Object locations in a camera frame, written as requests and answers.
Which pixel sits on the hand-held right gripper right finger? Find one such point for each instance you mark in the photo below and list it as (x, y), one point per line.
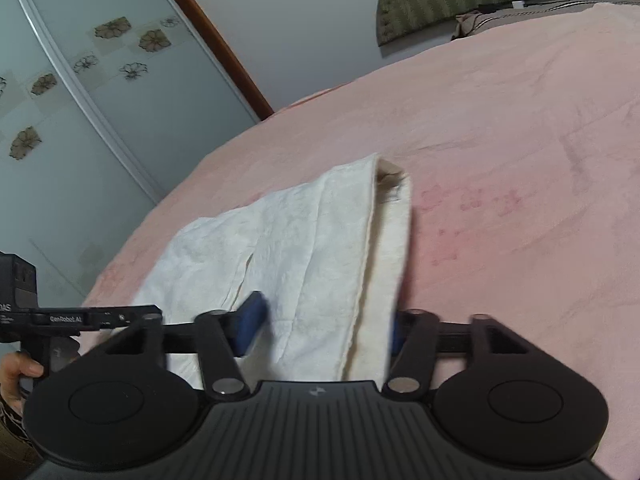
(410, 332)

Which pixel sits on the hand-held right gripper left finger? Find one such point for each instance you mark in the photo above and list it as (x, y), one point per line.
(250, 321)

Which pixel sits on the cream white towel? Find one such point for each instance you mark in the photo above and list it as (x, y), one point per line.
(310, 240)

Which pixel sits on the person's left hand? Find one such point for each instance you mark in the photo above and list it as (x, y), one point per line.
(22, 369)

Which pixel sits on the pink blanket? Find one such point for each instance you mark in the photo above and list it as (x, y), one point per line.
(500, 160)

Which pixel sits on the grey striped bed sheet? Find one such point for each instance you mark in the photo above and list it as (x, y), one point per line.
(480, 22)

